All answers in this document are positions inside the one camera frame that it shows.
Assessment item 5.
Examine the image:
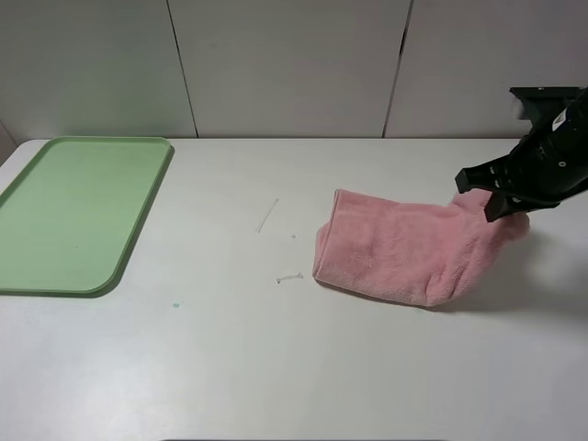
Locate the thin clear plastic strip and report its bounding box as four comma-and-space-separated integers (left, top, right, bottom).
255, 198, 279, 233

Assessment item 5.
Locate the green plastic tray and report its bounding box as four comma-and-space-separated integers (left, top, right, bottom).
1, 137, 174, 298

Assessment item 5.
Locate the pink terry towel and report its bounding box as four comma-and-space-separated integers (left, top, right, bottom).
312, 189, 529, 307

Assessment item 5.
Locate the clear plastic tag fastener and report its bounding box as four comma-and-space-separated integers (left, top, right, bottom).
276, 272, 304, 284

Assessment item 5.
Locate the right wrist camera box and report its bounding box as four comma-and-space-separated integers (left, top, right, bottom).
509, 86, 584, 126

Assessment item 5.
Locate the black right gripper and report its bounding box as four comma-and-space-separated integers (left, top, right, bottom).
455, 87, 587, 222

